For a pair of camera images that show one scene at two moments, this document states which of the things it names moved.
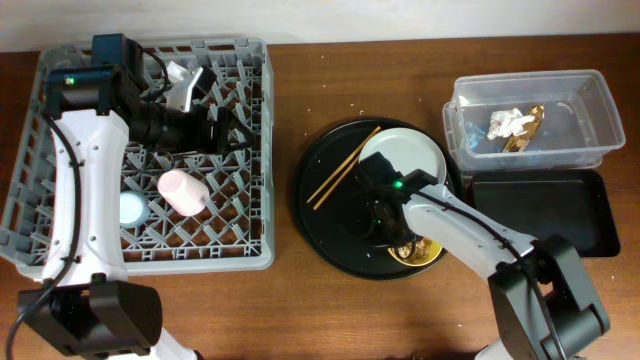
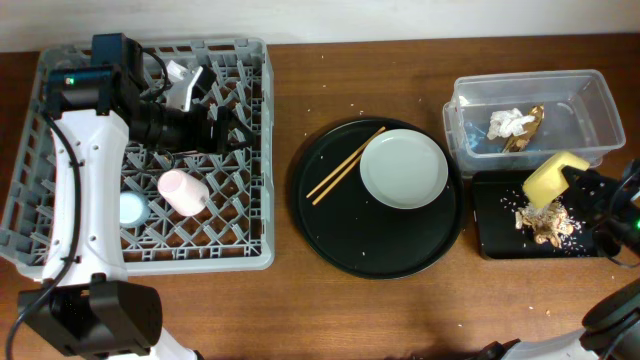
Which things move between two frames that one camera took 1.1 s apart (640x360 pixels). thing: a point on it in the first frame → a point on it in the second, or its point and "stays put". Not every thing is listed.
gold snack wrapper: x=518 y=143 stays put
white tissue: x=507 y=123 stays put
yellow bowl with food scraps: x=416 y=253 → x=546 y=184
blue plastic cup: x=134 y=209 stays put
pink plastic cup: x=184 y=193 stays put
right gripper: x=377 y=239 → x=585 y=201
